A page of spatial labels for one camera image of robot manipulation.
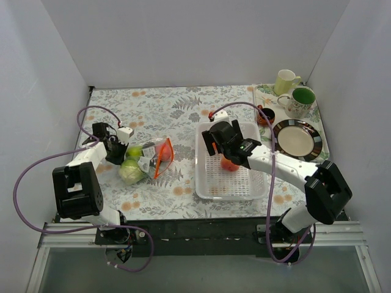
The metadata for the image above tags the floral table mat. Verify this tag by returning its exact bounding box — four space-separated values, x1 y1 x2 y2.
84 85 305 220

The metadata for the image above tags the aluminium frame rail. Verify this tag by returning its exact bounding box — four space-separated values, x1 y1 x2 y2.
27 230 382 292

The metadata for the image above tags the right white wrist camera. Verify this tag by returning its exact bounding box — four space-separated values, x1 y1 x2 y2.
208 110 230 123

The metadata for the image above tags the fake green pear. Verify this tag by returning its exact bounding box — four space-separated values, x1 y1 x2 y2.
125 146 143 158

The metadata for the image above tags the pale yellow mug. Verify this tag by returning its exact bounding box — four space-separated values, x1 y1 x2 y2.
274 70 301 96

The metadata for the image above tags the small brown cup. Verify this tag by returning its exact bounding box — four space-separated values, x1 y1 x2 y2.
257 105 276 127

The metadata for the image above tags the green floral mug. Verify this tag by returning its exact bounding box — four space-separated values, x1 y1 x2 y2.
277 87 316 119

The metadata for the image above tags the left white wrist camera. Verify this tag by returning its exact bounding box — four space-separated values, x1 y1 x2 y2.
117 125 134 145

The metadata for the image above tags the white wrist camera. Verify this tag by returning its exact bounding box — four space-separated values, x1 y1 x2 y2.
117 125 134 145
208 110 230 123

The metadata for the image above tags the fake peach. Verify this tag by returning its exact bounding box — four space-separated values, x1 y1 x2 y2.
220 157 239 172
155 143 172 162

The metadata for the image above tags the striped rim plate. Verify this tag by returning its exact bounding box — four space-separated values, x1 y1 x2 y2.
273 119 323 162

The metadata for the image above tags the floral serving tray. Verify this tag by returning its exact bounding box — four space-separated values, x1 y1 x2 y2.
253 84 330 162

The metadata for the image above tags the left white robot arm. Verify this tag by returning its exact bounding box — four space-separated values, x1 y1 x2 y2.
52 122 134 244

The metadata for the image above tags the white plastic basket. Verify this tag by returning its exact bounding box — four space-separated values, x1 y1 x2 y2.
195 122 269 201

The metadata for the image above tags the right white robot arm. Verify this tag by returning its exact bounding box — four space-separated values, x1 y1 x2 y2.
202 120 353 243

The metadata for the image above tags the fake green cabbage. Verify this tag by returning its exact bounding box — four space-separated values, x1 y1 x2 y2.
119 159 145 184

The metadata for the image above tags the clear zip top bag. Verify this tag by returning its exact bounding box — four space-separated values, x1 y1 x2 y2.
125 138 174 179

